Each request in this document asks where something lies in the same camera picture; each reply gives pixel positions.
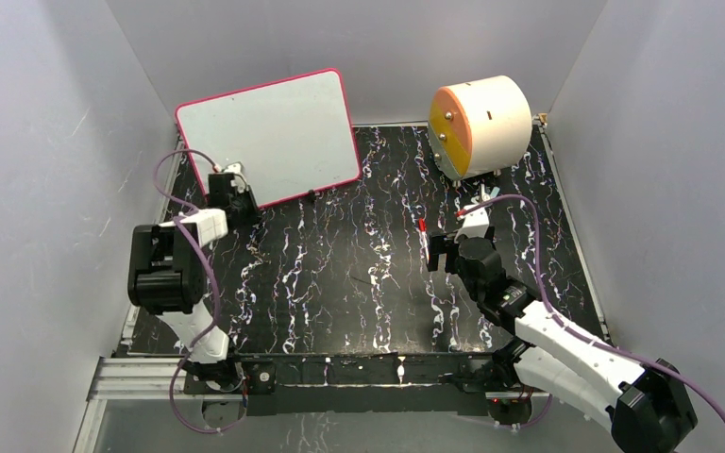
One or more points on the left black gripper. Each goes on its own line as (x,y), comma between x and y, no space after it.
(248,195)

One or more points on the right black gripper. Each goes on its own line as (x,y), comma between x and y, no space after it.
(439,245)

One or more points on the white marker pen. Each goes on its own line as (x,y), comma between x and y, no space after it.
(425,244)

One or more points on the pink framed whiteboard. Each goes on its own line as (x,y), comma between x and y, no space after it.
(291,136)

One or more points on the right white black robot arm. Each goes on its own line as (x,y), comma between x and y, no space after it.
(644,407)

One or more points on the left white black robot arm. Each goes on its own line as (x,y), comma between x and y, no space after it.
(167,278)

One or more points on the small white clip object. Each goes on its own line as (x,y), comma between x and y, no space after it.
(487,193)

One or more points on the cream cylinder with orange face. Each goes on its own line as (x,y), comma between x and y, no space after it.
(479,127)

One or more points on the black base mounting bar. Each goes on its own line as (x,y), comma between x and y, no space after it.
(463,383)

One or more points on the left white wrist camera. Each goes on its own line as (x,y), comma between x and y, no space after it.
(237,169)

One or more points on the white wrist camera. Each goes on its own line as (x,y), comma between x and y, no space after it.
(237,169)
(473,224)

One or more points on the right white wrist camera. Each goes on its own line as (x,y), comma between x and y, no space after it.
(473,224)

